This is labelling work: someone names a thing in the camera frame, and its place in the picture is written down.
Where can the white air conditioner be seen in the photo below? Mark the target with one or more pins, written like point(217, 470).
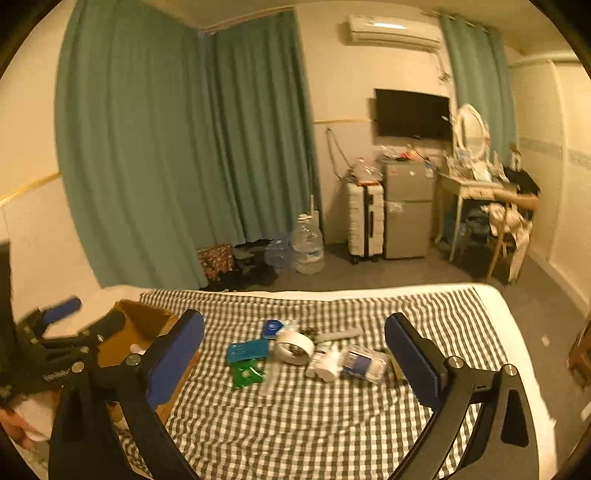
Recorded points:
point(392, 32)

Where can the black wall television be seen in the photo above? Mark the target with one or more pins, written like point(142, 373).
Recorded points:
point(411, 114)

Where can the white oval mirror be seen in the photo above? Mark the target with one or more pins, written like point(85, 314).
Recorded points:
point(471, 129)

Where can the light clothes on chair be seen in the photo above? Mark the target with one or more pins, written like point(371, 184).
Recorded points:
point(501, 221)

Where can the green corner curtain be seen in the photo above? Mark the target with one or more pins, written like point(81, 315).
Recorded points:
point(263, 129)

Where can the grey stick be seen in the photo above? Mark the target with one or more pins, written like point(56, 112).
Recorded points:
point(339, 334)

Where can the patterned brown box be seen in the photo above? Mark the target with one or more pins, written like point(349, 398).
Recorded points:
point(216, 262)

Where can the clear plastic bag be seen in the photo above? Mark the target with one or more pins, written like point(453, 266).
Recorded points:
point(364, 171)

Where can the crushed plastic bottle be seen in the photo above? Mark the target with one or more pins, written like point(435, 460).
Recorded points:
point(364, 362)

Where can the small clear water jug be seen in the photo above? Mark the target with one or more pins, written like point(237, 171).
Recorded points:
point(279, 254)

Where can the small white bottle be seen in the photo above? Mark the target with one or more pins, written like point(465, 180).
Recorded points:
point(323, 363)

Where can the small silver fridge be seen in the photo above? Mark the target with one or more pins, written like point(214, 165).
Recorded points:
point(408, 212)

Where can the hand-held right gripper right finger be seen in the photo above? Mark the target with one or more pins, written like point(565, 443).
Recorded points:
point(415, 364)

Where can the brown cardboard box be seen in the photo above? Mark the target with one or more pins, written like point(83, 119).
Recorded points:
point(138, 318)
point(398, 369)

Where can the large clear water jug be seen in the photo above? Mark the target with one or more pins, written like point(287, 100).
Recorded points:
point(308, 247)

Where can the narrow green curtain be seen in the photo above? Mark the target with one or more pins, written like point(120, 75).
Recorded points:
point(480, 83)

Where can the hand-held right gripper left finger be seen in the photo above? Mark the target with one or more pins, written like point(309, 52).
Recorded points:
point(178, 353)

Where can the black cloth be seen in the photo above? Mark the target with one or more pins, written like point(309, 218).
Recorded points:
point(521, 181)

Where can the wooden furniture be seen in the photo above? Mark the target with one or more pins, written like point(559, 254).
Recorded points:
point(581, 350)

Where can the wide green curtain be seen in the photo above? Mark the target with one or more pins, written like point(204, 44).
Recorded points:
point(134, 147)

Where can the white mattress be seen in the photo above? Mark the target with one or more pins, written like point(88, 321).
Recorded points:
point(517, 323)

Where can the white dressing table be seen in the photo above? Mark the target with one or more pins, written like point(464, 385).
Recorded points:
point(466, 187)

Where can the wooden chair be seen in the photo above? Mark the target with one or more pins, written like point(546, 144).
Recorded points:
point(521, 201)

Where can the clear plastic tube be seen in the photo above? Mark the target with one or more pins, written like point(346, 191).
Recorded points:
point(269, 376)

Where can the person's left hand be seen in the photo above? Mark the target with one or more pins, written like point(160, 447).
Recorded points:
point(11, 424)

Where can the white suitcase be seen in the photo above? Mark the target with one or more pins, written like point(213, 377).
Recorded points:
point(364, 221)

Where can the blue flat packet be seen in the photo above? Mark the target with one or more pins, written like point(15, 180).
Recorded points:
point(247, 351)

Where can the blue floral tissue pack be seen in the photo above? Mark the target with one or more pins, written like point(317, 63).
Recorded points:
point(272, 328)

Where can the green flat packet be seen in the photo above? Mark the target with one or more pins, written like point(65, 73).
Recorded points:
point(244, 374)

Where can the dark clothes pile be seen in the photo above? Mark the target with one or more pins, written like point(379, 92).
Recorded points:
point(251, 267)

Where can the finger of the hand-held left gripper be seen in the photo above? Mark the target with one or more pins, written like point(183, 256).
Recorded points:
point(108, 324)
point(64, 308)

